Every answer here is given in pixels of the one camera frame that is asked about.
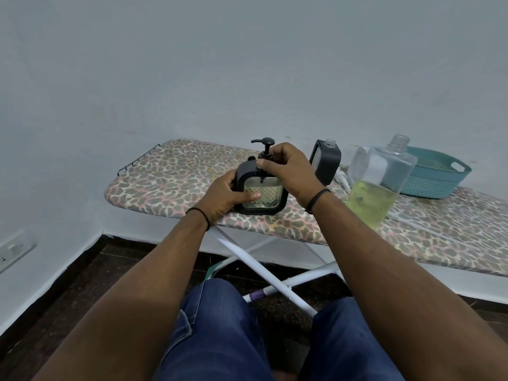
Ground person's left forearm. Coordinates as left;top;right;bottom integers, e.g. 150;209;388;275
34;212;211;381

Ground black cord wrist bracelet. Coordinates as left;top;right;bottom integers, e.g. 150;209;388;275
304;188;332;215

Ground person's right forearm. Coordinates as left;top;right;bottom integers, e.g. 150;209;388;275
307;190;508;381

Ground black framed dispenser without pump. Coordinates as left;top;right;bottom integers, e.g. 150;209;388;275
309;138;342;186

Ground person's left hand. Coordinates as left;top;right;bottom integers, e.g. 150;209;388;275
196;169;262;227

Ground white ironing board legs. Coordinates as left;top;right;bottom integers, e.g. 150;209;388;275
200;226;346;318

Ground white wall socket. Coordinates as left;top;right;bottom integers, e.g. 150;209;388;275
0;231;37;274

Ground black beaded wrist bracelet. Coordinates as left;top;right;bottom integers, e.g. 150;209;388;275
185;207;211;232

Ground metal wire iron rest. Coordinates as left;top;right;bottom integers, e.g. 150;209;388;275
117;143;160;177

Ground person's right hand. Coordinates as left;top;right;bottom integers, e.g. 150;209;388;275
256;142;331;208

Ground clear bottle with yellow liquid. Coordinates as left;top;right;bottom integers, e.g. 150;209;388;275
346;134;418;230

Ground black framed glass soap dispenser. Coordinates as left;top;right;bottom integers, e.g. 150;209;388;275
232;151;289;216

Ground teal plastic basket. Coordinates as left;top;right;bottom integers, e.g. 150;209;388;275
399;146;473;200

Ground leopard print ironing board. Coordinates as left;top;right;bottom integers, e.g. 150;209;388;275
104;139;508;277

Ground person's blue jeans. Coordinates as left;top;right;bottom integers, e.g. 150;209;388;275
153;278;405;381

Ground black pump head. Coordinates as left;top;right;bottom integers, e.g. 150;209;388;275
250;137;276;160

